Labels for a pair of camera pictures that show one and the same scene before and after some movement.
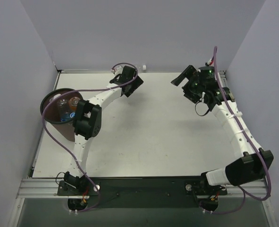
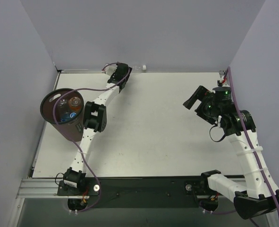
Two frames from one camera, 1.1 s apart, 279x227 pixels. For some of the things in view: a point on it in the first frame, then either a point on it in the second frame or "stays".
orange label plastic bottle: [73, 102] stays
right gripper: [189, 85] → [201, 104]
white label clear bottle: [63, 106] stays
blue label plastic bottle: [67, 116] stays
